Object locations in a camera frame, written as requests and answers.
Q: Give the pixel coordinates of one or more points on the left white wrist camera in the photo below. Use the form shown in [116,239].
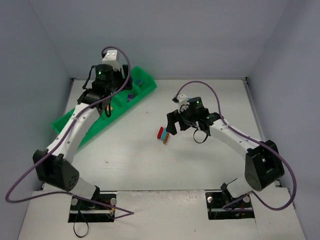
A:
[111,58]

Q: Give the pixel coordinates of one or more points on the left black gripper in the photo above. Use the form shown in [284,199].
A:
[125,74]

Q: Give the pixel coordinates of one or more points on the teal lego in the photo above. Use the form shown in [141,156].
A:
[163,134]

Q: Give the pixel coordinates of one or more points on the purple square lego plate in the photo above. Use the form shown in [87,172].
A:
[130,97]

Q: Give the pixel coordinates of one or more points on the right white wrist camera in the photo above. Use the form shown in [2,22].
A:
[182,101]

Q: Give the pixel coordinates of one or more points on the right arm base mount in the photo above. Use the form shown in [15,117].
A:
[222,206]

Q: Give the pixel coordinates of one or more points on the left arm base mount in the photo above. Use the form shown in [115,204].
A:
[82,213]

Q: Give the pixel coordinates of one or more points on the teal lego brick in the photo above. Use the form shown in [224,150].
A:
[138,82]

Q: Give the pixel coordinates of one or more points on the yellow long lego plate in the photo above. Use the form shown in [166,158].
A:
[109,108]

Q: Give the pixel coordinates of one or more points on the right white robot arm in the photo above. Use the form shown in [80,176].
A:
[262,166]

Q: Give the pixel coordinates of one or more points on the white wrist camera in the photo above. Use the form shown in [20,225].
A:
[182,101]
[111,58]

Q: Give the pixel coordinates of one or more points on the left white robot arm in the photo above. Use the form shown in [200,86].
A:
[54,164]

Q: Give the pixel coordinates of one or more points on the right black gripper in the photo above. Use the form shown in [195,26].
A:
[176,117]

